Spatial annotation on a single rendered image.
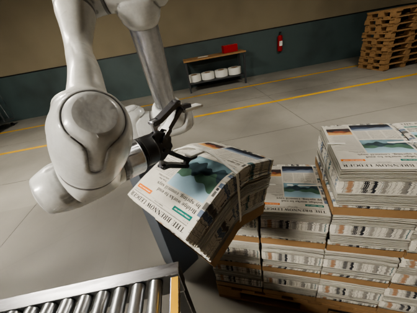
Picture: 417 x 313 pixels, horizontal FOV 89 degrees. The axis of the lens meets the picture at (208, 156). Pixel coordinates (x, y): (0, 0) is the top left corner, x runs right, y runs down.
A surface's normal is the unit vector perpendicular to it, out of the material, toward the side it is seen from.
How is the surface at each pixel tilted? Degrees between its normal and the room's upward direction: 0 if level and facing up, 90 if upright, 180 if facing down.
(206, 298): 0
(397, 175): 90
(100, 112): 57
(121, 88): 90
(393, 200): 90
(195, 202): 18
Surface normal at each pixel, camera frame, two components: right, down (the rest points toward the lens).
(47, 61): 0.13, 0.49
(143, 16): 0.36, 0.84
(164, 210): -0.34, -0.65
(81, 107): 0.57, -0.21
